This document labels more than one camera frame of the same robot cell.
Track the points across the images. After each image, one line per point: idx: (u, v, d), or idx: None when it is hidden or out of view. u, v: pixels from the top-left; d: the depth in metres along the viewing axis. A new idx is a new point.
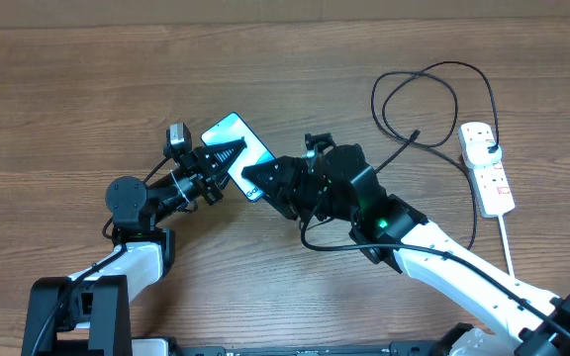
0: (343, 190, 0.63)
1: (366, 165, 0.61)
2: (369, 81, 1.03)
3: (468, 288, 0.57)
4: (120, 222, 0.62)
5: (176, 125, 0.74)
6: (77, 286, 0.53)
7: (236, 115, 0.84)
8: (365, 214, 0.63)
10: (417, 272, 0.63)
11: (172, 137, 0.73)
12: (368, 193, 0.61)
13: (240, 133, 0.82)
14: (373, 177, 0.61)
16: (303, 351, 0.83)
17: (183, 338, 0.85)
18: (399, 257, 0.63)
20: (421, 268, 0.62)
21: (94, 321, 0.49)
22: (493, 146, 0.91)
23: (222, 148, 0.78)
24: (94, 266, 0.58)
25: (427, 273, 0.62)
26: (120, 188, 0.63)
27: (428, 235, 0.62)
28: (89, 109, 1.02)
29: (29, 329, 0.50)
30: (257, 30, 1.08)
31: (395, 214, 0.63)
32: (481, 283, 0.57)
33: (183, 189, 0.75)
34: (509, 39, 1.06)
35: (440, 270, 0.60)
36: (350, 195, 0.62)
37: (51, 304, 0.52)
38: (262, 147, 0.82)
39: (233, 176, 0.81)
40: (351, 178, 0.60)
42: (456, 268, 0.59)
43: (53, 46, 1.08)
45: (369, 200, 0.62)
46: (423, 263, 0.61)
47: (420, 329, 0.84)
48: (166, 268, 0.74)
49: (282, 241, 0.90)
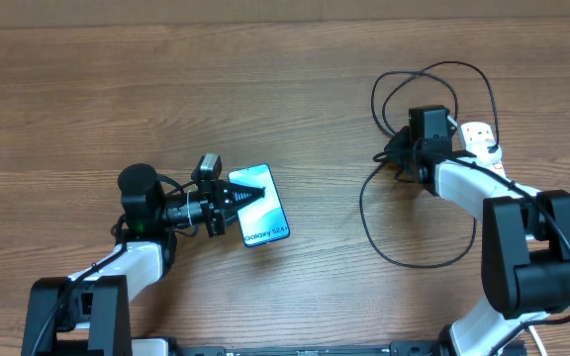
0: (418, 127, 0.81)
1: (441, 108, 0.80)
2: (369, 81, 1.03)
3: (478, 179, 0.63)
4: (129, 201, 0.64)
5: (212, 156, 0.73)
6: (77, 287, 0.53)
7: (266, 164, 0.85)
8: (428, 147, 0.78)
10: (448, 181, 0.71)
11: (203, 163, 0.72)
12: (434, 127, 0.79)
13: (263, 184, 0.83)
14: (444, 119, 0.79)
16: (303, 351, 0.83)
17: (183, 338, 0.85)
18: (442, 172, 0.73)
20: (451, 173, 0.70)
21: (95, 319, 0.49)
22: (493, 147, 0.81)
23: (239, 189, 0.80)
24: (94, 266, 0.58)
25: (455, 182, 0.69)
26: (134, 172, 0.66)
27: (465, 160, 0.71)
28: (89, 109, 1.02)
29: (30, 329, 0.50)
30: (258, 30, 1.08)
31: (458, 153, 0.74)
32: (487, 178, 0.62)
33: (190, 212, 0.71)
34: (508, 39, 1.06)
35: (464, 173, 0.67)
36: (421, 128, 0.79)
37: (50, 305, 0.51)
38: (277, 203, 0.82)
39: (239, 217, 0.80)
40: (426, 110, 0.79)
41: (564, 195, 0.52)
42: (479, 172, 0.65)
43: (53, 46, 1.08)
45: (434, 134, 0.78)
46: (455, 170, 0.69)
47: (419, 329, 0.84)
48: (166, 268, 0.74)
49: (281, 241, 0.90)
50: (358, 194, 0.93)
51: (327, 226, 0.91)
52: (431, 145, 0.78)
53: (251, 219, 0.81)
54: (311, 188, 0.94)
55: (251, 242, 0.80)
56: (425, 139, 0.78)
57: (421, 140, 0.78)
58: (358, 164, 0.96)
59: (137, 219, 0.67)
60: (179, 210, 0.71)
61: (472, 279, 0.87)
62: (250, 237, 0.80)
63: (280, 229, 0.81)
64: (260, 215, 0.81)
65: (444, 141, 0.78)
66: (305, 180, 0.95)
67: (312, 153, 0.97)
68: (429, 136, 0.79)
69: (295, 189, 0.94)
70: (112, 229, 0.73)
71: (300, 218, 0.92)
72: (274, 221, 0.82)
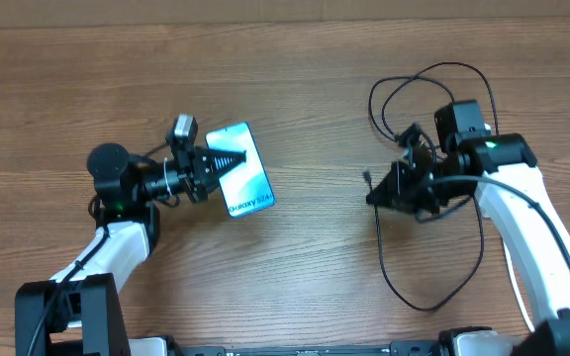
0: (448, 125, 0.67)
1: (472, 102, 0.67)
2: (369, 81, 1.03)
3: (536, 245, 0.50)
4: (102, 187, 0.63)
5: (186, 119, 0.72)
6: (63, 288, 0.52)
7: (245, 126, 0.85)
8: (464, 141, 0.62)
10: (490, 201, 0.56)
11: (178, 128, 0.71)
12: (467, 119, 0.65)
13: (243, 147, 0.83)
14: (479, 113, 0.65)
16: (303, 350, 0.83)
17: (182, 338, 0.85)
18: (491, 194, 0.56)
20: (497, 199, 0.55)
21: (87, 322, 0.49)
22: None
23: (221, 154, 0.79)
24: (78, 264, 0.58)
25: (499, 208, 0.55)
26: (101, 155, 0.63)
27: (526, 180, 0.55)
28: (89, 108, 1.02)
29: (20, 338, 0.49)
30: (258, 30, 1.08)
31: (507, 140, 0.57)
32: (550, 247, 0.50)
33: (169, 182, 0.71)
34: (508, 39, 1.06)
35: (519, 213, 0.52)
36: (451, 125, 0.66)
37: (39, 311, 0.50)
38: (260, 167, 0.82)
39: (222, 184, 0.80)
40: (455, 103, 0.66)
41: None
42: (536, 222, 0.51)
43: (53, 46, 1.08)
45: (469, 128, 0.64)
46: (505, 198, 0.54)
47: (418, 328, 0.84)
48: (151, 244, 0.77)
49: (282, 241, 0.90)
50: (358, 195, 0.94)
51: (327, 226, 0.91)
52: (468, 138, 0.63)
53: (235, 186, 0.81)
54: (311, 188, 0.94)
55: (237, 213, 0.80)
56: (458, 134, 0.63)
57: (452, 136, 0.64)
58: (358, 164, 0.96)
59: (114, 201, 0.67)
60: (156, 181, 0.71)
61: (472, 279, 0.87)
62: (236, 208, 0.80)
63: (264, 198, 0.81)
64: (244, 182, 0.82)
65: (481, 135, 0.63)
66: (305, 180, 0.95)
67: (313, 153, 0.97)
68: (463, 130, 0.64)
69: (295, 189, 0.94)
70: (89, 209, 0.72)
71: (300, 217, 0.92)
72: (257, 188, 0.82)
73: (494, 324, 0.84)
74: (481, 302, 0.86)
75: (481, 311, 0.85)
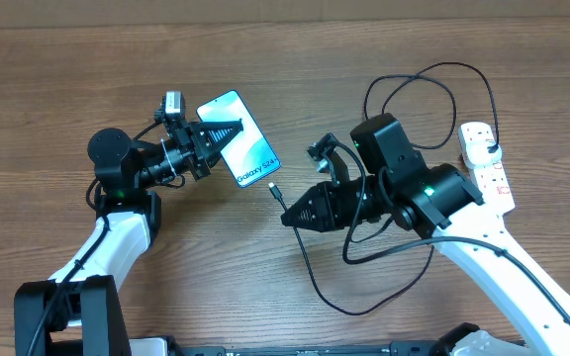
0: (373, 155, 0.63)
1: (391, 120, 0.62)
2: (368, 81, 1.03)
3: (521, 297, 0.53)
4: (102, 173, 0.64)
5: (174, 94, 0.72)
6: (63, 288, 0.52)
7: (236, 93, 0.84)
8: (398, 178, 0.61)
10: (455, 254, 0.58)
11: (167, 105, 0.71)
12: (392, 146, 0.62)
13: (237, 117, 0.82)
14: (398, 133, 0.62)
16: (303, 351, 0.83)
17: (182, 338, 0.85)
18: (452, 248, 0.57)
20: (462, 255, 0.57)
21: (86, 323, 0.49)
22: (492, 146, 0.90)
23: (218, 128, 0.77)
24: (78, 263, 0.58)
25: (466, 261, 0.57)
26: (102, 140, 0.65)
27: (482, 221, 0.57)
28: (89, 108, 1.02)
29: (19, 339, 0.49)
30: (257, 30, 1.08)
31: (441, 177, 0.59)
32: (536, 296, 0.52)
33: (172, 161, 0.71)
34: (508, 38, 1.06)
35: (490, 264, 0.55)
36: (377, 153, 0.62)
37: (38, 312, 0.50)
38: (260, 133, 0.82)
39: (225, 158, 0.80)
40: (375, 131, 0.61)
41: None
42: (510, 269, 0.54)
43: (53, 46, 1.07)
45: (399, 157, 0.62)
46: (469, 251, 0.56)
47: (419, 329, 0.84)
48: (152, 233, 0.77)
49: (281, 241, 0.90)
50: None
51: None
52: (401, 170, 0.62)
53: (237, 157, 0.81)
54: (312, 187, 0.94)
55: (244, 182, 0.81)
56: (390, 168, 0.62)
57: (385, 169, 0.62)
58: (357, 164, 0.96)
59: (115, 188, 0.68)
60: (159, 164, 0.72)
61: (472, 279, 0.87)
62: (243, 178, 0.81)
63: (270, 163, 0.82)
64: (246, 151, 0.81)
65: (413, 163, 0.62)
66: (305, 180, 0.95)
67: None
68: (393, 161, 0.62)
69: (295, 190, 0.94)
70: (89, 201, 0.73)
71: None
72: (260, 156, 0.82)
73: (495, 325, 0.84)
74: (482, 301, 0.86)
75: (481, 312, 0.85)
